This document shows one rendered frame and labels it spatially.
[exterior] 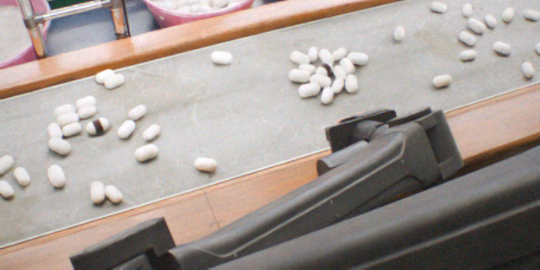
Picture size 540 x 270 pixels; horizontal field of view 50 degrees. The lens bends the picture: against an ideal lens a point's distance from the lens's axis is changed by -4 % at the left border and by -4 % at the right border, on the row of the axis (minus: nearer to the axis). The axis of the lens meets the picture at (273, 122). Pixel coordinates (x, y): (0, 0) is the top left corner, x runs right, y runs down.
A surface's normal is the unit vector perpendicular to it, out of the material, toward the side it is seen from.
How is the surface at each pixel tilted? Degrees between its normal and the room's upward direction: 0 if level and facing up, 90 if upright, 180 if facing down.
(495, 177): 50
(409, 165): 41
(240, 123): 0
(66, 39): 0
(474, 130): 0
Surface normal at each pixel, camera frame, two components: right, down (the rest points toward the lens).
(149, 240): 0.61, -0.25
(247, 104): 0.03, -0.66
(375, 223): -0.39, -0.92
